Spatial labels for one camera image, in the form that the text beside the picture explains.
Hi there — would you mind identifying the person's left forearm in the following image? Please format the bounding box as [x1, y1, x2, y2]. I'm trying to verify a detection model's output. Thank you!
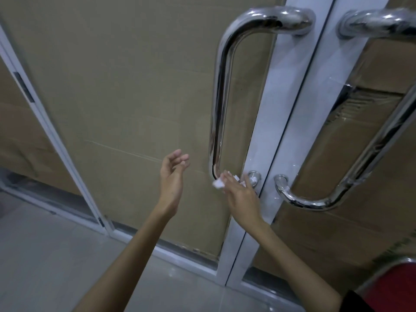
[73, 207, 173, 312]

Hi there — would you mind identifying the person's right hand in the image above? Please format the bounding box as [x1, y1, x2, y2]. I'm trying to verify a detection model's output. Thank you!
[220, 171, 266, 228]

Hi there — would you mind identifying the person's right forearm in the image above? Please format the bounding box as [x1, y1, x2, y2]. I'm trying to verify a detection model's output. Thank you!
[250, 222, 346, 312]

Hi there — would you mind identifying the brown cardboard sheet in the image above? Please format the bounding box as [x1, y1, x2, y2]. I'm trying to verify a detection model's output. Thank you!
[255, 0, 416, 291]
[0, 0, 284, 258]

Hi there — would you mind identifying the aluminium framed glass door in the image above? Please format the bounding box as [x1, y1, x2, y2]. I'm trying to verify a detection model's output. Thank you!
[0, 0, 336, 287]
[226, 0, 416, 304]

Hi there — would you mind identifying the round chrome lock cylinder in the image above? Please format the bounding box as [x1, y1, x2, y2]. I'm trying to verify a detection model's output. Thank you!
[247, 171, 262, 189]

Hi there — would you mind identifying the chrome door pull handle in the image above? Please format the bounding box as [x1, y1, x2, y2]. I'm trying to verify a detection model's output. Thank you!
[208, 6, 316, 183]
[274, 8, 416, 211]

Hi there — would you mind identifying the fixed glass side panel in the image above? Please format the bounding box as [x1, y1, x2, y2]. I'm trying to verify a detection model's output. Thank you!
[0, 45, 108, 236]

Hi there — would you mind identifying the white tissue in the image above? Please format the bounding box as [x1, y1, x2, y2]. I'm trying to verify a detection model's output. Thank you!
[212, 171, 244, 189]

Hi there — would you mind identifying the person's left hand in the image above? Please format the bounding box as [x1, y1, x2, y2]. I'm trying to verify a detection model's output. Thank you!
[158, 149, 190, 219]

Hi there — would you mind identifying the red round object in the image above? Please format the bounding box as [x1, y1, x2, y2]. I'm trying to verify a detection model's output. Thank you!
[356, 256, 416, 312]

